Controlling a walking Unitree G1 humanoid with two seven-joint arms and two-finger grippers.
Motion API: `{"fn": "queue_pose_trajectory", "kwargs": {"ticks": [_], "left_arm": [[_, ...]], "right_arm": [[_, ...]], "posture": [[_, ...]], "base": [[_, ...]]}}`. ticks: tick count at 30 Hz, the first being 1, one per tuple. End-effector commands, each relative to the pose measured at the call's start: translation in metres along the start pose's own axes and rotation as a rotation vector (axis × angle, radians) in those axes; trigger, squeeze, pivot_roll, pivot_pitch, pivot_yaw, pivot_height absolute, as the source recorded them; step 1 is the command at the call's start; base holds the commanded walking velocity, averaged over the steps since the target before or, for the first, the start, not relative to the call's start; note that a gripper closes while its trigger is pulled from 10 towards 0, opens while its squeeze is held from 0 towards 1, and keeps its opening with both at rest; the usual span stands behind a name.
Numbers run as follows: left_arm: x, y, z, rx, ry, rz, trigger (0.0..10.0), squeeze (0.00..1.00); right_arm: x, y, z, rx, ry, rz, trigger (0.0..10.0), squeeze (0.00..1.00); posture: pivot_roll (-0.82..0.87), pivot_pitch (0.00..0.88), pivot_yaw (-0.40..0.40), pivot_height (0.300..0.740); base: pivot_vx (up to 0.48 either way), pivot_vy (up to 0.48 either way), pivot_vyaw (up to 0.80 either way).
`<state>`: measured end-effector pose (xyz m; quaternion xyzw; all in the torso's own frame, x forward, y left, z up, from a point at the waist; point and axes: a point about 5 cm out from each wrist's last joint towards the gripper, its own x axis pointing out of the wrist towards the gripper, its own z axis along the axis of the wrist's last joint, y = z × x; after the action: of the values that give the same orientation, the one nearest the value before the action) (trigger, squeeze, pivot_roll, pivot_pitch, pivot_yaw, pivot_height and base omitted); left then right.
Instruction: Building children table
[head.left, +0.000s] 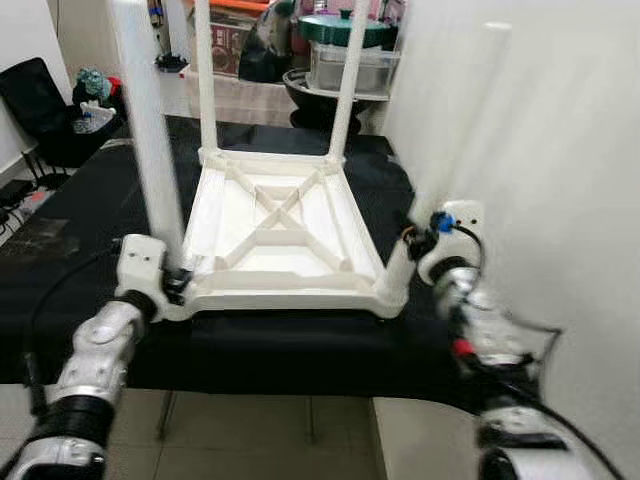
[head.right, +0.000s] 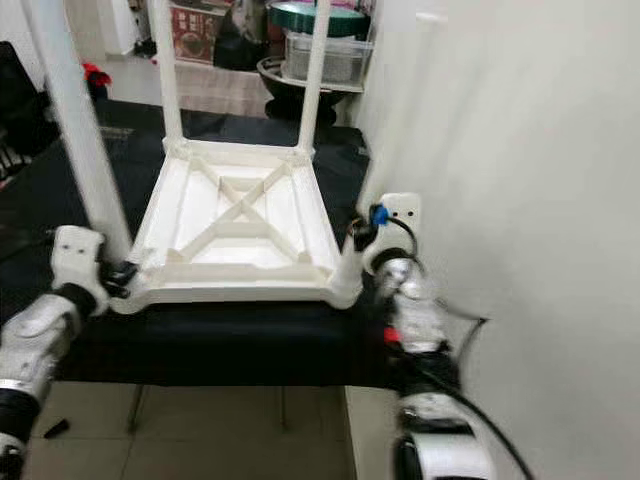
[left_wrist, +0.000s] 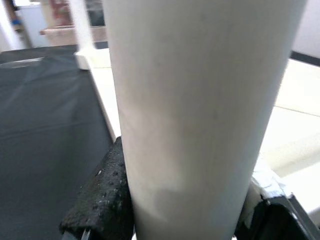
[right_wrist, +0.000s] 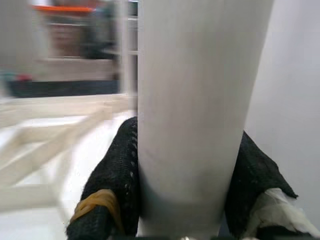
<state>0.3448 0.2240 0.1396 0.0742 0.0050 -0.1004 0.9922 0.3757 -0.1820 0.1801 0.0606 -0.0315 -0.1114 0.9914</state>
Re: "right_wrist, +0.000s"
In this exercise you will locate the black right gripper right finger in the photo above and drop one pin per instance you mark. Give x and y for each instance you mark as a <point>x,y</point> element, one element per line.
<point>255,170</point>

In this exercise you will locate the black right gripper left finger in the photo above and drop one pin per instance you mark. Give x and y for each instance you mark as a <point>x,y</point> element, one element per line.
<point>112,162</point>

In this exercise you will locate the white plastic children table top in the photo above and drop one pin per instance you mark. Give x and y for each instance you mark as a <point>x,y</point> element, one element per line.
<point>37,107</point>

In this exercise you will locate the yellow rubber band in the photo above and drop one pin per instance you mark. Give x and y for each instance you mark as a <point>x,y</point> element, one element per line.
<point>92,201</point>

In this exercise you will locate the beige cloth covered table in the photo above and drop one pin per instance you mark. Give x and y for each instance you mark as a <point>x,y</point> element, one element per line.
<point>75,68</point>

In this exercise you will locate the red and black toy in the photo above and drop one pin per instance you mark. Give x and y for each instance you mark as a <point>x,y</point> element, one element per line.
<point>23,77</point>

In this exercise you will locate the shiny black bag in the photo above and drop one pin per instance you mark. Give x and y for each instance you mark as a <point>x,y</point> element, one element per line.
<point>100,37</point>

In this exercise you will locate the teal plush toy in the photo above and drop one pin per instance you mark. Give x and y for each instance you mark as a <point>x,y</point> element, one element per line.
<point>7,75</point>

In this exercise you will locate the orange plastic bin lid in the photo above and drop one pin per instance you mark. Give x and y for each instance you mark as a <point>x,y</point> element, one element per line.
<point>62,8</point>

